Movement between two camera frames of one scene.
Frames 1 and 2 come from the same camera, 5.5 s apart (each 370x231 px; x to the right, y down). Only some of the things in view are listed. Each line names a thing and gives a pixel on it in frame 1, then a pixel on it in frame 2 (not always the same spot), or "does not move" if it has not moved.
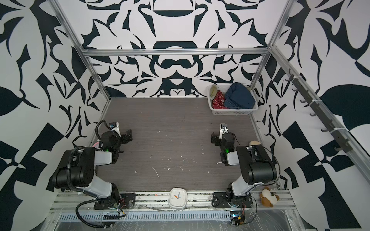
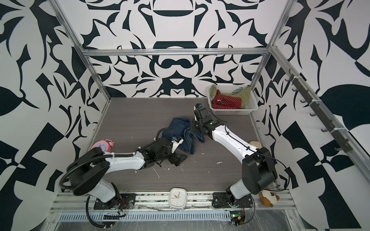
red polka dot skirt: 218,100 does not move
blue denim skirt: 238,96 to 181,127
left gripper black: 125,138 to 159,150
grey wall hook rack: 342,140 does not move
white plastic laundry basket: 224,99 does not move
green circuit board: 237,217 does not move
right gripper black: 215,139 to 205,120
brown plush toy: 268,199 does not move
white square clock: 178,198 does not move
